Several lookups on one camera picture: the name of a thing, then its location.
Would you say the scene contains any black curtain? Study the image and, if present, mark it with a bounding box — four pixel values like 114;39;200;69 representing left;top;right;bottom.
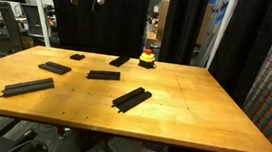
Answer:
205;0;272;112
42;0;151;60
158;0;212;68

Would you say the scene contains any small black track piece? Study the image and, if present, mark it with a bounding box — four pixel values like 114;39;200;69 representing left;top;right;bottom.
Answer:
69;53;86;62

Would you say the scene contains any white frame pole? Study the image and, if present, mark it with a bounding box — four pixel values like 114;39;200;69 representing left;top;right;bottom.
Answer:
23;0;56;48
205;0;241;73

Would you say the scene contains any blue board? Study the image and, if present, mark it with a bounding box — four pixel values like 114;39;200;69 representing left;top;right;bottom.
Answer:
205;0;233;28

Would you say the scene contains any yellow emergency stop button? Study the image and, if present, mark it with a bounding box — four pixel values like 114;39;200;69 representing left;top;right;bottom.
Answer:
138;47;158;71

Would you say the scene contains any gray office chair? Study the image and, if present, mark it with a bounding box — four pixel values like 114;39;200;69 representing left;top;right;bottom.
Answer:
17;3;53;43
0;1;28;56

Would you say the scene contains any brown cardboard box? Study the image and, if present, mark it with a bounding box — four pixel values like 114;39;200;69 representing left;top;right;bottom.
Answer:
155;0;171;42

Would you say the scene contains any black electronic device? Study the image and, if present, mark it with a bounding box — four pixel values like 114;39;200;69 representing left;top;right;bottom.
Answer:
2;125;40;150

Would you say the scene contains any long black track piece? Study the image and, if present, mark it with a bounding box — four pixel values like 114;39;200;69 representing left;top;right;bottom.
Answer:
0;72;56;103

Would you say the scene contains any medium black track piece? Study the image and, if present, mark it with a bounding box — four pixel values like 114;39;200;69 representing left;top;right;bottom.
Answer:
110;84;154;117
37;60;73;77
86;68;121;82
108;53;131;69

